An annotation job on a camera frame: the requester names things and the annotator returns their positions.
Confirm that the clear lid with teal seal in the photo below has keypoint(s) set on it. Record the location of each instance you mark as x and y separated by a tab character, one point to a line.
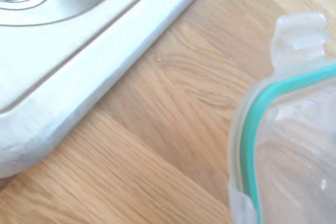
283	129

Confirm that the stainless steel sink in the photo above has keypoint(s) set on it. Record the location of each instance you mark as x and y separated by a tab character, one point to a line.
78	58

